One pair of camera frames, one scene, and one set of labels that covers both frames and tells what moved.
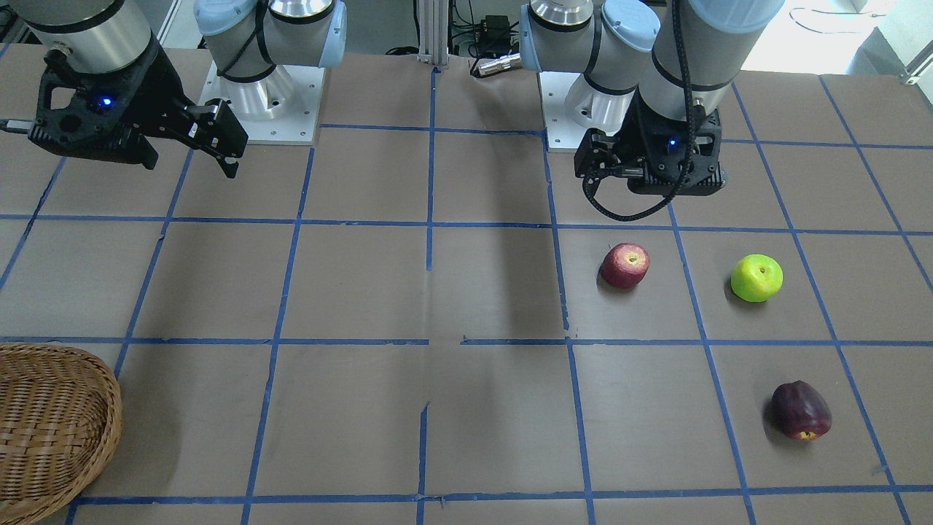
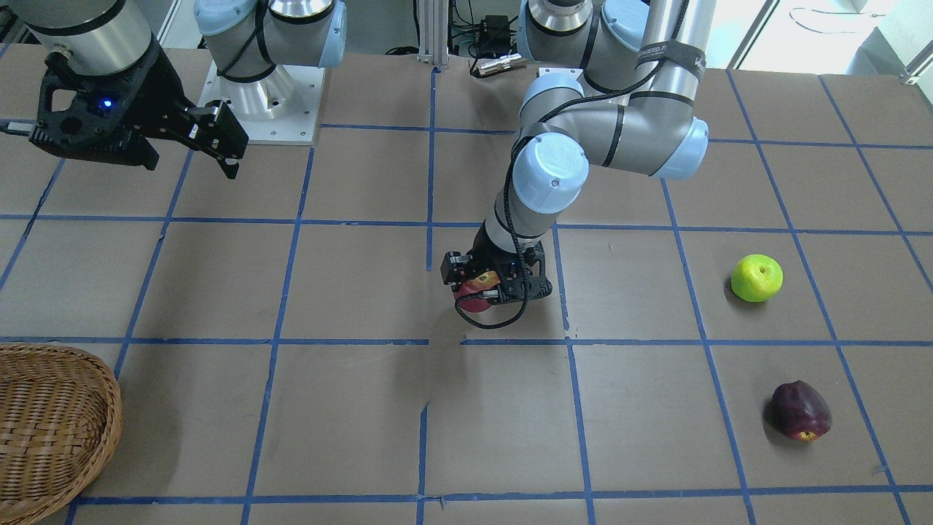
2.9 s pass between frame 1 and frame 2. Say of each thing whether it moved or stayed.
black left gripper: moved
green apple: stayed
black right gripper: stayed
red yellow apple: moved
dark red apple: stayed
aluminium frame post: stayed
